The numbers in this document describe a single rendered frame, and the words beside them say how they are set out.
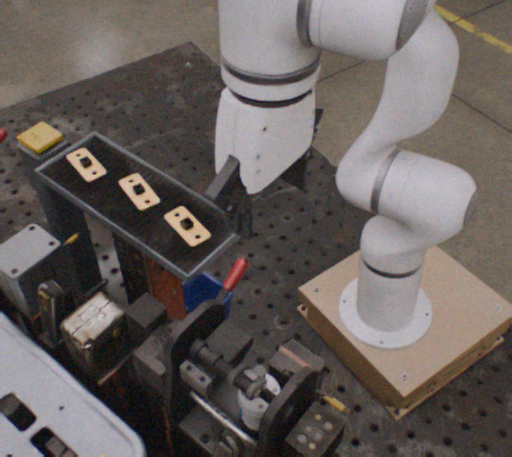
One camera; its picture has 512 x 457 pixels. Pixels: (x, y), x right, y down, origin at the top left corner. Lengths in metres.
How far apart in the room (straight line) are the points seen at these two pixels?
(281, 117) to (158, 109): 1.49
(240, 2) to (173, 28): 3.31
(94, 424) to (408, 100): 0.67
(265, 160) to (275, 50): 0.12
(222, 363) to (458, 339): 0.64
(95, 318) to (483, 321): 0.78
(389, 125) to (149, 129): 1.08
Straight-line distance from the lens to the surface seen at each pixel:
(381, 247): 1.15
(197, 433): 1.05
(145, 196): 1.07
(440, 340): 1.36
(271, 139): 0.55
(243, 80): 0.51
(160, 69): 2.19
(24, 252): 1.11
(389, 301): 1.25
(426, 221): 1.05
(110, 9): 4.03
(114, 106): 2.05
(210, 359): 0.85
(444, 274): 1.46
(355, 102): 3.22
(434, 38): 0.94
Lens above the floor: 1.92
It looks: 46 degrees down
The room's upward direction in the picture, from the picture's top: straight up
